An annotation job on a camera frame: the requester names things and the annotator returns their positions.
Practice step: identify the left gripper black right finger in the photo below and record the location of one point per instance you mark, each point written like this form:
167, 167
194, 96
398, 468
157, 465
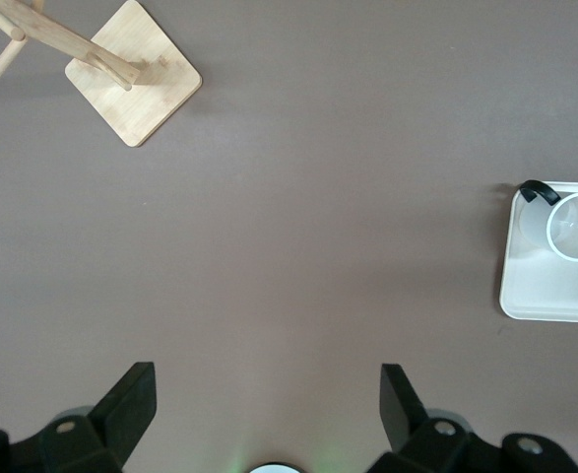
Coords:
402, 409

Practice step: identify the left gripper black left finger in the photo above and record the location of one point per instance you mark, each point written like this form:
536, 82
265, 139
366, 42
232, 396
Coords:
121, 409

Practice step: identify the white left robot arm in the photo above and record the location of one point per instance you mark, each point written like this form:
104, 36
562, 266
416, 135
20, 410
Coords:
276, 469

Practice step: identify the cream rectangular tray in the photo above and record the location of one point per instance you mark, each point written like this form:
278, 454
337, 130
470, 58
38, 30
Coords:
549, 290

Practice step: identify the brown table cover mat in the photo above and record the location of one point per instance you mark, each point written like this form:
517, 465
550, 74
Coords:
288, 222

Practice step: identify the wooden mug stand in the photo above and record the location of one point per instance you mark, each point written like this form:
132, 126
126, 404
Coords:
136, 93

